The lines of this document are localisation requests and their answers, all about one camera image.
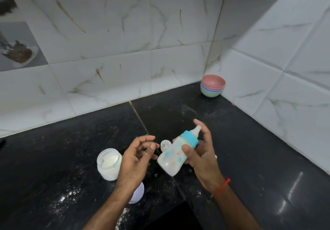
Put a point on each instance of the person's right hand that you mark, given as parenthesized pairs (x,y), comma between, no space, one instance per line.
(206,165)

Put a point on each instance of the person's left hand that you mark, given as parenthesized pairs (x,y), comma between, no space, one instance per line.
(131,165)

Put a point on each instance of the person's left fingers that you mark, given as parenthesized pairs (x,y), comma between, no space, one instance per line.
(144,144)

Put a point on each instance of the person's right thumb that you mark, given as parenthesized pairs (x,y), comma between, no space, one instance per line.
(189,152)

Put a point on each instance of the baby bottle with blue collar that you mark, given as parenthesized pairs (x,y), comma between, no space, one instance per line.
(171,157)

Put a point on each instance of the person's left forearm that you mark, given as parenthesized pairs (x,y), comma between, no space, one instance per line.
(110,209)

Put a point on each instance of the person's right forearm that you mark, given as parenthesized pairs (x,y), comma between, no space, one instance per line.
(234,211)

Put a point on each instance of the clear bottle cap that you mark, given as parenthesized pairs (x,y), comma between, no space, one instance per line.
(165,145)

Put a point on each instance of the open jar of white powder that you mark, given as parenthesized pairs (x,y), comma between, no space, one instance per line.
(108,164)

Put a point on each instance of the white jar lid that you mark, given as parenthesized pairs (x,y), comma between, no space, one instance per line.
(138,193)

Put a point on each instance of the green bowl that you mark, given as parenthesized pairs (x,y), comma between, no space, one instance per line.
(210,94)

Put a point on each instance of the blue bowl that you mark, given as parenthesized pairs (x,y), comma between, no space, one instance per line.
(210,89)

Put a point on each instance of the pink bowl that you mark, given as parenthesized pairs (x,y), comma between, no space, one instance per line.
(213,80)

